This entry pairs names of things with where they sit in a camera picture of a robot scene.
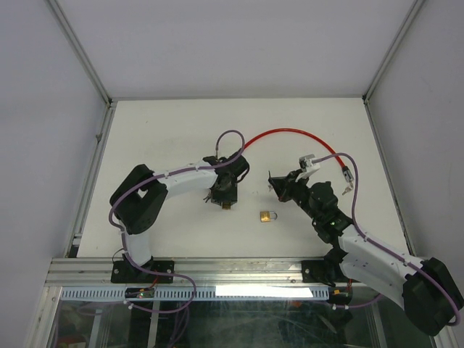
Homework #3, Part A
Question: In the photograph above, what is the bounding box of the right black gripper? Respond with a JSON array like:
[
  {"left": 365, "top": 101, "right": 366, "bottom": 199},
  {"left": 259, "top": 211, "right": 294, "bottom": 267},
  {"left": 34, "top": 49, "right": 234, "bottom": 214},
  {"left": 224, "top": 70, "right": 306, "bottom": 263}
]
[{"left": 268, "top": 169, "right": 321, "bottom": 223}]

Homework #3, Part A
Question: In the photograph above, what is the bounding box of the red cable lock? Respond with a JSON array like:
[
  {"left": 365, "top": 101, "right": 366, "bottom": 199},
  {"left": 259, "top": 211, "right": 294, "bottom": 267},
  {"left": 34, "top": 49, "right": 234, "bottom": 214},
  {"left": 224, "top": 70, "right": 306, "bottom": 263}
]
[{"left": 243, "top": 127, "right": 354, "bottom": 183}]

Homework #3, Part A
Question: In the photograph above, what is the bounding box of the silver key bunch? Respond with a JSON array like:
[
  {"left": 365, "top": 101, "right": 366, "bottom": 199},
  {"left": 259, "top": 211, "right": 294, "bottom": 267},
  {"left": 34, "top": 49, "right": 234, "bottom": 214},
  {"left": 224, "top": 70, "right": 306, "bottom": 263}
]
[
  {"left": 203, "top": 192, "right": 212, "bottom": 203},
  {"left": 342, "top": 183, "right": 354, "bottom": 195}
]

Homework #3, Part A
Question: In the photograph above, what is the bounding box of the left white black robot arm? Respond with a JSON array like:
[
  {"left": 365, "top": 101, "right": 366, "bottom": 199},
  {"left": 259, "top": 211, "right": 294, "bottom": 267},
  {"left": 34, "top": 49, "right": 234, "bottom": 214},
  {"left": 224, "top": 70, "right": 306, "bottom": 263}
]
[{"left": 109, "top": 153, "right": 249, "bottom": 282}]

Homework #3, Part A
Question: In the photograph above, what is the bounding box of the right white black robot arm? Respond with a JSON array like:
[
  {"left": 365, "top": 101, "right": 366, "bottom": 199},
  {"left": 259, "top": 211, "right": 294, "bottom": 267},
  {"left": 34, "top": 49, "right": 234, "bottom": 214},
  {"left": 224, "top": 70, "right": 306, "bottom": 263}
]
[{"left": 268, "top": 170, "right": 463, "bottom": 336}]

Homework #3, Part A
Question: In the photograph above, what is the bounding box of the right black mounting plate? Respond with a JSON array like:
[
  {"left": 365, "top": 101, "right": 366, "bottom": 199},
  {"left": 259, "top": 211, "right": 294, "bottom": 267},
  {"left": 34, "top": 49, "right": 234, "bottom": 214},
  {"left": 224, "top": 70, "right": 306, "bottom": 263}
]
[{"left": 301, "top": 259, "right": 345, "bottom": 286}]

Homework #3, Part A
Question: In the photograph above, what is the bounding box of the black mounting plate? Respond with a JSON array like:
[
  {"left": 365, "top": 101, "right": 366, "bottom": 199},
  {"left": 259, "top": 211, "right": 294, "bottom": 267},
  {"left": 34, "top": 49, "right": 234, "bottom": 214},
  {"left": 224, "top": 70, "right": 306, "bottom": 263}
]
[
  {"left": 110, "top": 259, "right": 175, "bottom": 284},
  {"left": 301, "top": 259, "right": 345, "bottom": 286}
]

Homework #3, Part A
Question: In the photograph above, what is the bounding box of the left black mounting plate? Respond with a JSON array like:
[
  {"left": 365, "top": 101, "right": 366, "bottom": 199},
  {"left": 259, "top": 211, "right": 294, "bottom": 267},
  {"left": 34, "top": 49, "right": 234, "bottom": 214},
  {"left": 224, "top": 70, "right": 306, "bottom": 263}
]
[{"left": 110, "top": 259, "right": 175, "bottom": 284}]

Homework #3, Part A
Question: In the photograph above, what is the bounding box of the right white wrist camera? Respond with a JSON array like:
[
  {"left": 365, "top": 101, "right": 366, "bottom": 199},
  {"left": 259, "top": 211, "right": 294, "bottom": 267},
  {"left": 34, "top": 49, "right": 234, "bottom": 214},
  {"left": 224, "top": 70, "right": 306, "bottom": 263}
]
[{"left": 297, "top": 154, "right": 320, "bottom": 181}]

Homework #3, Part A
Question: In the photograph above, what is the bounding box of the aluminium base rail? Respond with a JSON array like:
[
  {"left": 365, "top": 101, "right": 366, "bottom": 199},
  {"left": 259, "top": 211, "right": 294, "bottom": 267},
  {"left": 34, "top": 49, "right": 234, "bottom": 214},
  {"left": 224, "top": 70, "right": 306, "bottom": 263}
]
[{"left": 43, "top": 256, "right": 436, "bottom": 289}]

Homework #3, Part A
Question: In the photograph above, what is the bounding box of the white slotted cable duct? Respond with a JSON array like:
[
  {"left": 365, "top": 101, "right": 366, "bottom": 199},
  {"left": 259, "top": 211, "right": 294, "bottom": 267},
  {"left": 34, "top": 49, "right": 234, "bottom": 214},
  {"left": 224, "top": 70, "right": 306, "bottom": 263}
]
[{"left": 61, "top": 285, "right": 329, "bottom": 302}]

